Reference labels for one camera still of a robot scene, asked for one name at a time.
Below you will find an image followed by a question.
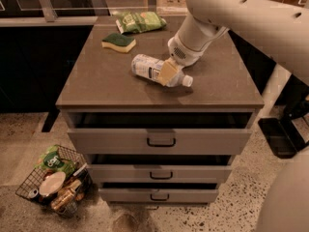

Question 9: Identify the bottom grey drawer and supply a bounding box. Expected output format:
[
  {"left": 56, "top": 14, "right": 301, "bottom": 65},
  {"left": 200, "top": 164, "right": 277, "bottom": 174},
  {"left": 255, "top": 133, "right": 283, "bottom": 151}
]
[{"left": 98, "top": 183, "right": 218, "bottom": 204}]

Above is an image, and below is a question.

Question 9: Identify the black wire basket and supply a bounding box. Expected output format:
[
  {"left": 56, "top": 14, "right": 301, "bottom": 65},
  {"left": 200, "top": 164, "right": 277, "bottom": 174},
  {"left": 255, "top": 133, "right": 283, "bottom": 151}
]
[{"left": 15, "top": 145, "right": 92, "bottom": 218}]

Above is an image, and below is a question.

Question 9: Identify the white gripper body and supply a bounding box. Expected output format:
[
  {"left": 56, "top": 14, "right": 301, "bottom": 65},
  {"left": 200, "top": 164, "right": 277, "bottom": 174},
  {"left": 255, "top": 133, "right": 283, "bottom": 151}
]
[{"left": 168, "top": 36, "right": 203, "bottom": 68}]

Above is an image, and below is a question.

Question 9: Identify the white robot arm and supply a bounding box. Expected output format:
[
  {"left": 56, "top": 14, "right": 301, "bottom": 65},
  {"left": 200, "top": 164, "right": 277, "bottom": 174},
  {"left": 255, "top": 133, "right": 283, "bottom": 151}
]
[{"left": 163, "top": 0, "right": 309, "bottom": 232}]

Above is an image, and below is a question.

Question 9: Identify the white bowl in basket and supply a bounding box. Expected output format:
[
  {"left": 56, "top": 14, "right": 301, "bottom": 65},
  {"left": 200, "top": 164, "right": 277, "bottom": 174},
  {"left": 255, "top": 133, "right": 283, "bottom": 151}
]
[{"left": 39, "top": 171, "right": 66, "bottom": 196}]

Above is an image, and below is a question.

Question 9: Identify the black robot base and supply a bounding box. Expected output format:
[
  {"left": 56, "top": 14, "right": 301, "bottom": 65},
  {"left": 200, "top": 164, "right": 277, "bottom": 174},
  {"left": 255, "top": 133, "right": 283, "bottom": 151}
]
[{"left": 258, "top": 94, "right": 309, "bottom": 159}]

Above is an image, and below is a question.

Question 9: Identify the clear plastic water bottle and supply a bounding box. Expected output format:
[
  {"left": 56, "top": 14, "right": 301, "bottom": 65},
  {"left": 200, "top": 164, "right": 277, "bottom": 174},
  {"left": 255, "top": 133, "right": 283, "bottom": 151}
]
[{"left": 131, "top": 54, "right": 193, "bottom": 87}]

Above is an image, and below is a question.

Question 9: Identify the middle grey drawer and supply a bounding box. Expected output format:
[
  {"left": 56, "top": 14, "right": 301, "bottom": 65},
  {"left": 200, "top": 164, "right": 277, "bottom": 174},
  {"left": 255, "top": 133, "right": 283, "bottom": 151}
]
[{"left": 88, "top": 155, "right": 232, "bottom": 183}]

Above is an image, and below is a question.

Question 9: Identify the top grey drawer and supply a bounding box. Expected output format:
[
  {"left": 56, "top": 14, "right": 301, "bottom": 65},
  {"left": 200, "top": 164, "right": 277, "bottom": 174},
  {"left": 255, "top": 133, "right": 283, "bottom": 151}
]
[{"left": 67, "top": 112, "right": 254, "bottom": 156}]

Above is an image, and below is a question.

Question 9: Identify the gold wrapped bottle in basket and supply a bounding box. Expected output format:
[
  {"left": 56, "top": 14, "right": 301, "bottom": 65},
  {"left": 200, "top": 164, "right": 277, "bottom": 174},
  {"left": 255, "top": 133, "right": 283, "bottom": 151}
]
[{"left": 51, "top": 188, "right": 75, "bottom": 211}]

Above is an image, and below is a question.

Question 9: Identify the green snack bag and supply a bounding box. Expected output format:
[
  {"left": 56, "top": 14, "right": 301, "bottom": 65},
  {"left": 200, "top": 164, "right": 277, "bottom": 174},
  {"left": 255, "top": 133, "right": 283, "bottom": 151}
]
[{"left": 116, "top": 12, "right": 167, "bottom": 34}]

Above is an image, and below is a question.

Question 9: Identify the green and yellow sponge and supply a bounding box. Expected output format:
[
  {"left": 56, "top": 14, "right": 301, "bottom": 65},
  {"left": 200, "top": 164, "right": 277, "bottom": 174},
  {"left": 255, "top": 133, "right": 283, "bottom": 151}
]
[{"left": 101, "top": 33, "right": 136, "bottom": 53}]

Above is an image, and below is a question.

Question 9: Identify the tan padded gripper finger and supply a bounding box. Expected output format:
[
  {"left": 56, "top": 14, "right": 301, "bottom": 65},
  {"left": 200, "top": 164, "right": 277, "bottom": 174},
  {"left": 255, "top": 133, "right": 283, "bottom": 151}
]
[{"left": 157, "top": 59, "right": 178, "bottom": 86}]

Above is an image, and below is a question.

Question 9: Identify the grey drawer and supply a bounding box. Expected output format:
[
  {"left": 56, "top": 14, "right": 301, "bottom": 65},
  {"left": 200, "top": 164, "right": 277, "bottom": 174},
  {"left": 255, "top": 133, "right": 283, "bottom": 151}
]
[
  {"left": 88, "top": 155, "right": 232, "bottom": 183},
  {"left": 67, "top": 112, "right": 254, "bottom": 156},
  {"left": 98, "top": 183, "right": 218, "bottom": 204}
]

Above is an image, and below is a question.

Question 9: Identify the grey drawer cabinet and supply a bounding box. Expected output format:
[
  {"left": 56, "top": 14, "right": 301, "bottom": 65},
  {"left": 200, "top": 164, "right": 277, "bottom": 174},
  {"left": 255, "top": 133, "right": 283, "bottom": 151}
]
[{"left": 55, "top": 14, "right": 266, "bottom": 207}]

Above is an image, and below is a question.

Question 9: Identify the soda can in basket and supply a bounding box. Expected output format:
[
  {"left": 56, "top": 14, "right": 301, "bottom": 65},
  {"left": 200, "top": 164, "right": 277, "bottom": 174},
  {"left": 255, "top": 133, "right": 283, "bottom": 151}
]
[{"left": 28, "top": 188, "right": 40, "bottom": 200}]

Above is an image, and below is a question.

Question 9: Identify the green chip bag in basket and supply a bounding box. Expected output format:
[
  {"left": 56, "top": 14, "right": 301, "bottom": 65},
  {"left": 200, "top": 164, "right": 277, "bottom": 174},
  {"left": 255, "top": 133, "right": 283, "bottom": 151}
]
[{"left": 35, "top": 145, "right": 75, "bottom": 176}]

